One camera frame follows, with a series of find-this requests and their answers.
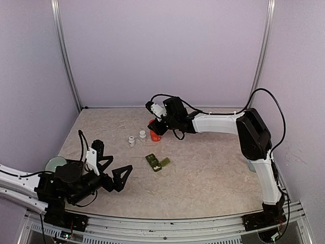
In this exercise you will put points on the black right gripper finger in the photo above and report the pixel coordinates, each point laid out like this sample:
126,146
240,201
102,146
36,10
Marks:
156,127
152,108

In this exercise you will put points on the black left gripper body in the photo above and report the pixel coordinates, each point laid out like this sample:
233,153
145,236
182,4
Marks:
107,184

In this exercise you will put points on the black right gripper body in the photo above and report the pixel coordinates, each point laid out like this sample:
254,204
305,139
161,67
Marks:
171,121

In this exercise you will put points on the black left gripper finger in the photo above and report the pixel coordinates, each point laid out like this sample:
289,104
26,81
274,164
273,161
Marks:
102,161
120,176

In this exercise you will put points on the red cylindrical can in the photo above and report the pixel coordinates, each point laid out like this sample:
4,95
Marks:
154,137

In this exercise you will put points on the small white pill bottle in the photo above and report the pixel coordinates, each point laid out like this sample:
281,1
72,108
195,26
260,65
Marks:
143,135

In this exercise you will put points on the green pill organizer box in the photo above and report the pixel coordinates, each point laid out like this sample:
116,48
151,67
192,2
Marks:
155,164

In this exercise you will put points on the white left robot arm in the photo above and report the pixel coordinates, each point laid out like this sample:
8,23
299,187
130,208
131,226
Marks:
65,180

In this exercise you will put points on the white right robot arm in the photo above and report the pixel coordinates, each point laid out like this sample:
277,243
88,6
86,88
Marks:
254,138

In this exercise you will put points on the green ceramic bowl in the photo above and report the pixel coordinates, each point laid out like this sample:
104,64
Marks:
55,162

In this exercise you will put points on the light blue mug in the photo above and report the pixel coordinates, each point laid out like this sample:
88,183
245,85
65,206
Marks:
251,167

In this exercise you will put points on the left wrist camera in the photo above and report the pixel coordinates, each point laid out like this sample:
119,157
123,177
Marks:
91,160

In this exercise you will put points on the front aluminium rail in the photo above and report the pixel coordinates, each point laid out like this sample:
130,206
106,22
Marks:
102,229

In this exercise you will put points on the left aluminium frame post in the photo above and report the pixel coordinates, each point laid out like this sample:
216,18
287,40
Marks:
64,54

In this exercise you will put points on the aluminium frame post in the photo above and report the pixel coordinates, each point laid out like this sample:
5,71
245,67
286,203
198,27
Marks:
263,49
64,54

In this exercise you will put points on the right aluminium frame post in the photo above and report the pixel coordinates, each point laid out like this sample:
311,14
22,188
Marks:
263,49

